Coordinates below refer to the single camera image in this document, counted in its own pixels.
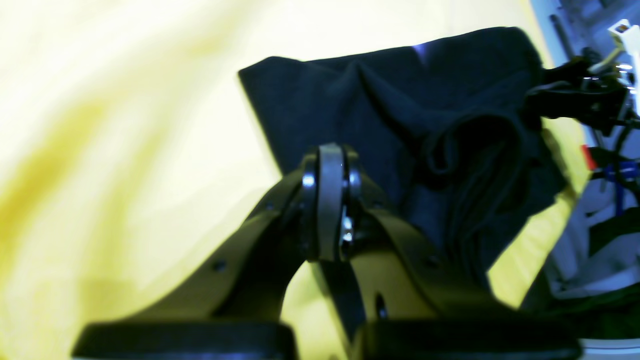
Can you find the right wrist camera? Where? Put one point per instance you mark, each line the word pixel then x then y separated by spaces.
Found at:
pixel 626 36

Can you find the yellow tablecloth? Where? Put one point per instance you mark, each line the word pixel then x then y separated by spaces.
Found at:
pixel 129 151

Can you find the black T-shirt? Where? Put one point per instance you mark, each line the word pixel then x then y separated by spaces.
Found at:
pixel 442 127

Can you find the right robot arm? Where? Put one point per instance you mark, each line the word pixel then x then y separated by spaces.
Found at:
pixel 598 101

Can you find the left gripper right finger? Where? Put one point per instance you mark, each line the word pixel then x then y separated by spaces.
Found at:
pixel 417 306

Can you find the red and black table clamp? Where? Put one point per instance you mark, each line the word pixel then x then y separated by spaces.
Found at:
pixel 609 166

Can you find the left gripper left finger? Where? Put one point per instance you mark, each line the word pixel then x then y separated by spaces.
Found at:
pixel 230 307

